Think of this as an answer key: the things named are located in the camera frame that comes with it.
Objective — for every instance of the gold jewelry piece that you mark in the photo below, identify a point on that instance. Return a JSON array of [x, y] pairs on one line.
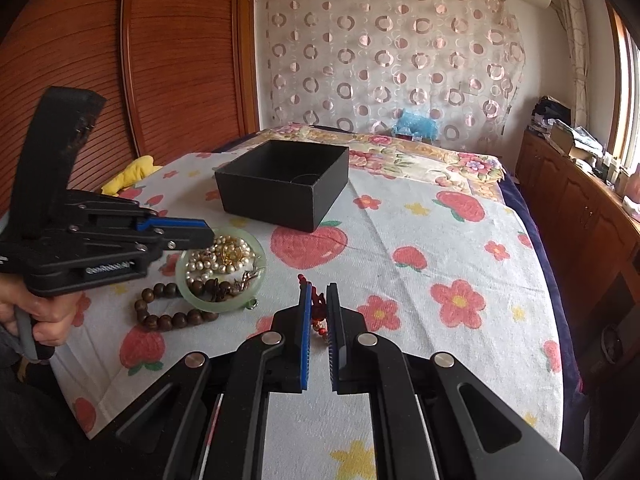
[[233, 257]]

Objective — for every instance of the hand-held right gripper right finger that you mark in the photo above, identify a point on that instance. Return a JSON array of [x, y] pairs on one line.
[[334, 340]]

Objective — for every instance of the white lace curtain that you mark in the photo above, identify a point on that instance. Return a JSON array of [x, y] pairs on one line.
[[575, 45]]

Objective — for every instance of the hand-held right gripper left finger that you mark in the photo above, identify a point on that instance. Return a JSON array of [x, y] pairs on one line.
[[304, 340]]

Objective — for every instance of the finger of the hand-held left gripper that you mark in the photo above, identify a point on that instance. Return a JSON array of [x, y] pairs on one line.
[[185, 242], [175, 225]]

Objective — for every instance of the black cardboard box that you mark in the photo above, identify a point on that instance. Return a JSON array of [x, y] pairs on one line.
[[270, 200]]

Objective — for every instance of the blue plastic bag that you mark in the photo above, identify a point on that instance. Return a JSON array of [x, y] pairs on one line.
[[417, 122]]

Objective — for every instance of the circle pattern curtain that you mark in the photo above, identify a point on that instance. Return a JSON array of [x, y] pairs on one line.
[[400, 50]]

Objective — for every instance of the pile of clutter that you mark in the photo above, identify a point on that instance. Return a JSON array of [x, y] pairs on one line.
[[575, 140]]

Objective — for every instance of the wooden slatted wardrobe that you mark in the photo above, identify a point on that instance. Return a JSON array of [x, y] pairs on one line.
[[175, 60]]

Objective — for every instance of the window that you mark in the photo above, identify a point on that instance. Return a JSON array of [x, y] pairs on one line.
[[627, 85]]

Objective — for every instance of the green jade bangle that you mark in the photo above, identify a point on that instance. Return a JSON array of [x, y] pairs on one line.
[[220, 305]]

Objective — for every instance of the person's left hand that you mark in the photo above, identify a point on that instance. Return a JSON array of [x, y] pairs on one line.
[[50, 317]]

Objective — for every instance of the yellow cloth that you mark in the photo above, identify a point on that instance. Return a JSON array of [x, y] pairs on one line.
[[130, 172]]

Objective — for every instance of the wooden side cabinet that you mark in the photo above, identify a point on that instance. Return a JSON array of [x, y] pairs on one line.
[[575, 210]]

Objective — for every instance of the strawberry flower print towel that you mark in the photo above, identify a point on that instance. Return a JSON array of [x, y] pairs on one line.
[[425, 220]]

